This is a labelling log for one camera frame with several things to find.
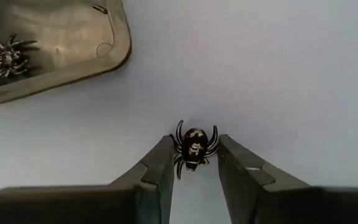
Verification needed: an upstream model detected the black slotted plastic basket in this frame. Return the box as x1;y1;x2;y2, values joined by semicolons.
0;0;132;110

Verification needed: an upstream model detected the black plastic spider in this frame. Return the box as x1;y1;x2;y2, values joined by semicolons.
170;119;222;180
0;32;40;85

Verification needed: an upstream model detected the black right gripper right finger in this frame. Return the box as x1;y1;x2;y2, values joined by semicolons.
217;133;358;224

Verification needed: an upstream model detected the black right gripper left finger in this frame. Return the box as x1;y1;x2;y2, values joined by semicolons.
0;133;177;224

